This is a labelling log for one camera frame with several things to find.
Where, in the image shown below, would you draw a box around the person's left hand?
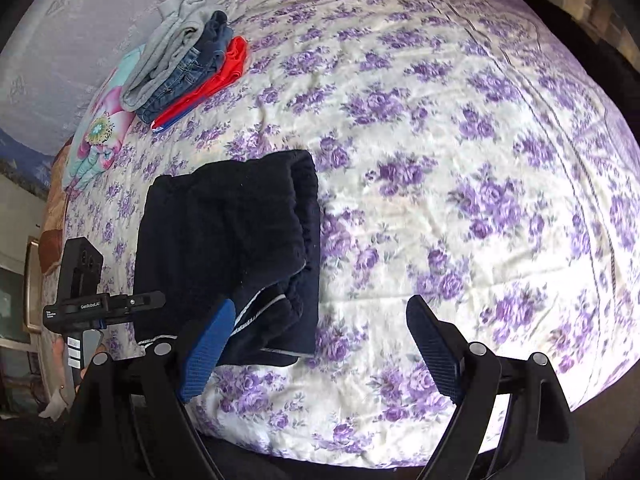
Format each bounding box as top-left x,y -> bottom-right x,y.
75,342 -> 108,396

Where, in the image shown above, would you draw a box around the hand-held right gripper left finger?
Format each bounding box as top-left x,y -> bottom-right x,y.
57,298 -> 237,480

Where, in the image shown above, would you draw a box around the folded blue jeans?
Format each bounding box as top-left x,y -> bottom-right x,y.
135,10 -> 235,126

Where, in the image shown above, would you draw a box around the purple floral bed sheet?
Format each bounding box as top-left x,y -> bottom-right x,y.
42,0 -> 640,468

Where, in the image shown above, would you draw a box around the framed picture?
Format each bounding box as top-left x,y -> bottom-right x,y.
22,235 -> 45,337

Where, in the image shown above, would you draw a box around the brown cushion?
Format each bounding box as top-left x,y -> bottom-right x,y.
39,227 -> 67,277

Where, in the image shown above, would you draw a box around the black pants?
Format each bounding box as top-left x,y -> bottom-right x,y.
132,149 -> 322,367

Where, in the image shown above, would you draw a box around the grey patterned bed cover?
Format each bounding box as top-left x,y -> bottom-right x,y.
0,0 -> 251,161

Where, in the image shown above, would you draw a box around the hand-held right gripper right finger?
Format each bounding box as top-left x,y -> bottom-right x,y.
405,295 -> 587,480

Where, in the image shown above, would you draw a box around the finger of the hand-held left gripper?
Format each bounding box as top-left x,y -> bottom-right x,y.
107,290 -> 166,318

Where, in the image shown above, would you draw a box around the teal floral pillow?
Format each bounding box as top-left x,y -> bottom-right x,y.
61,44 -> 146,192

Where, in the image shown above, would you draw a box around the red folded garment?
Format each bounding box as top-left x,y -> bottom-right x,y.
151,36 -> 249,133

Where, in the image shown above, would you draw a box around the folded grey pants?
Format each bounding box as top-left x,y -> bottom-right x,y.
120,0 -> 206,113

